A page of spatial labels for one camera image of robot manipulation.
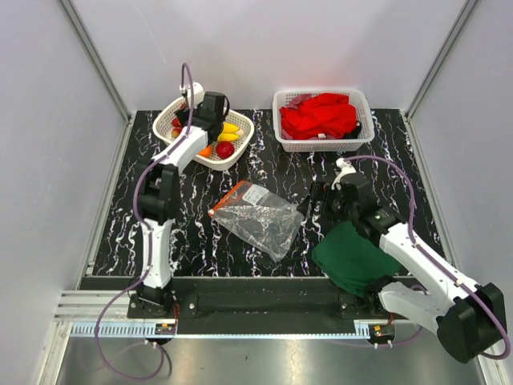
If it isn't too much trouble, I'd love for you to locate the white rectangular slotted basket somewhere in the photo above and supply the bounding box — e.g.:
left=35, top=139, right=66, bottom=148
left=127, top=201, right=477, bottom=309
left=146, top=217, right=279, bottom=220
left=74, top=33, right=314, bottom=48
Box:
left=273, top=87, right=374, bottom=152

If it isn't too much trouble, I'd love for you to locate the red cloth in basket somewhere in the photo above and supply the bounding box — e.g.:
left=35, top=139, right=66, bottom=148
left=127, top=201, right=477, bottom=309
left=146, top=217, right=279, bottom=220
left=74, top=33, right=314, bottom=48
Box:
left=279, top=93, right=362, bottom=140

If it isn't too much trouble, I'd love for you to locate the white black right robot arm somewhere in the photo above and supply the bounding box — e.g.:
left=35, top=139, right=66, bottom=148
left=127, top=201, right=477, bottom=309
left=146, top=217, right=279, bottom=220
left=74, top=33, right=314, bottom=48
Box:
left=309, top=169, right=511, bottom=363

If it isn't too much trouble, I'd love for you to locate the yellow fake banana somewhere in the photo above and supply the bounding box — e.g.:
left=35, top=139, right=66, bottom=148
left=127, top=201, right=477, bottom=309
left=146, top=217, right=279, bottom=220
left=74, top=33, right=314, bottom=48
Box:
left=217, top=122, right=245, bottom=142

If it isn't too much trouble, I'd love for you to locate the clear zip top bag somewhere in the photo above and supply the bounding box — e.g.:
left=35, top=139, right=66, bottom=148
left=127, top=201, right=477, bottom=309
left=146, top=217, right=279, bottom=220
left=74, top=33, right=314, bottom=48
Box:
left=208, top=180, right=304, bottom=262

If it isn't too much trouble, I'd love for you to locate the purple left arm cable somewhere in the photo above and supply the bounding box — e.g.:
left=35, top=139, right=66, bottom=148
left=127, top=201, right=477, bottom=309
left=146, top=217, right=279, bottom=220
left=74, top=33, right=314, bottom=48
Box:
left=94, top=63, right=201, bottom=381

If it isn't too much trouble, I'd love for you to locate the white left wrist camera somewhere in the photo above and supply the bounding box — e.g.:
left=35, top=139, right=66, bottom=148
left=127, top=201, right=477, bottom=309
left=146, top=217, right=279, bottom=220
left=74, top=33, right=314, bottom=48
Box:
left=180, top=82, right=205, bottom=107

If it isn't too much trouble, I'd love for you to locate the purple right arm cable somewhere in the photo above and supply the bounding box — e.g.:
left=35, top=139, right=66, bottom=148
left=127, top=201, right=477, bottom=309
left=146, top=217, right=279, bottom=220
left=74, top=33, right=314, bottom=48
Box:
left=342, top=155, right=513, bottom=360

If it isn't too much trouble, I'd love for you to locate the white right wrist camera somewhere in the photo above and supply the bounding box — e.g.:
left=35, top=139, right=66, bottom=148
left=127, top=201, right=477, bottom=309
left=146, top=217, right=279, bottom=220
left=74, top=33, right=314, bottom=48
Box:
left=330, top=157, right=357, bottom=190

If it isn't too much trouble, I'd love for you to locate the folded green cloth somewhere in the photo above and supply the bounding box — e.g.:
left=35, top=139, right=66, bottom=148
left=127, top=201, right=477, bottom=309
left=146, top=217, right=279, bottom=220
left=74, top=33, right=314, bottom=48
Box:
left=312, top=222, right=402, bottom=298

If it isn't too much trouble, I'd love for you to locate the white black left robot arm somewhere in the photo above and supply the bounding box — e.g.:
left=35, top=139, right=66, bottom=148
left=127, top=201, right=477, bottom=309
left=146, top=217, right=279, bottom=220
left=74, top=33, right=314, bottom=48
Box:
left=133, top=91, right=230, bottom=318

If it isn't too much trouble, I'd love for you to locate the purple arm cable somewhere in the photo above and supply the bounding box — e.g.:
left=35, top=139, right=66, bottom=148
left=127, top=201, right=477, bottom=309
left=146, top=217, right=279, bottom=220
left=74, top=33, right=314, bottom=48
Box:
left=342, top=155, right=513, bottom=360
left=94, top=63, right=201, bottom=381

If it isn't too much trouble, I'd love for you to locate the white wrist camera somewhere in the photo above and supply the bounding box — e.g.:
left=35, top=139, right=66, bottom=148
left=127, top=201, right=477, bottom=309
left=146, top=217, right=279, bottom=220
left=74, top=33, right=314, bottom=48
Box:
left=180, top=82, right=205, bottom=107
left=330, top=157, right=357, bottom=190

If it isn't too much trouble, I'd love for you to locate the orange fake fruit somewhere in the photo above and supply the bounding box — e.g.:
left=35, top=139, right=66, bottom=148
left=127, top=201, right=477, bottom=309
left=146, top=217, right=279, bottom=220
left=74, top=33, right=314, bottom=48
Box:
left=198, top=145, right=212, bottom=158

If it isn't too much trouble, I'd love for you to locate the red fake strawberry bunch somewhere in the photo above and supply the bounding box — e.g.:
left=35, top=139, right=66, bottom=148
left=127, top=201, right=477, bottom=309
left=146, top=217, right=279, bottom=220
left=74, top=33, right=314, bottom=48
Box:
left=171, top=102, right=189, bottom=139

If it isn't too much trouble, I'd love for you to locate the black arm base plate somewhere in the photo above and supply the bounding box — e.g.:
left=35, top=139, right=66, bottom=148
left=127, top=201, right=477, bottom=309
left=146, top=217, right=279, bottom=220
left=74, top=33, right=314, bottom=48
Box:
left=127, top=278, right=389, bottom=338

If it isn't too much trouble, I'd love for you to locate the red fake apple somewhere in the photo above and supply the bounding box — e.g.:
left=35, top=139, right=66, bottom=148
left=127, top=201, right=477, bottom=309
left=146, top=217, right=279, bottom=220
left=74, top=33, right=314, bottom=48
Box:
left=216, top=141, right=235, bottom=160

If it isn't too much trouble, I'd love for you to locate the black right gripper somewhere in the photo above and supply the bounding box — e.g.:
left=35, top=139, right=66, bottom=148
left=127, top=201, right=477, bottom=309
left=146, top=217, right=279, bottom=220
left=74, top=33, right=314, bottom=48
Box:
left=296, top=180, right=357, bottom=222

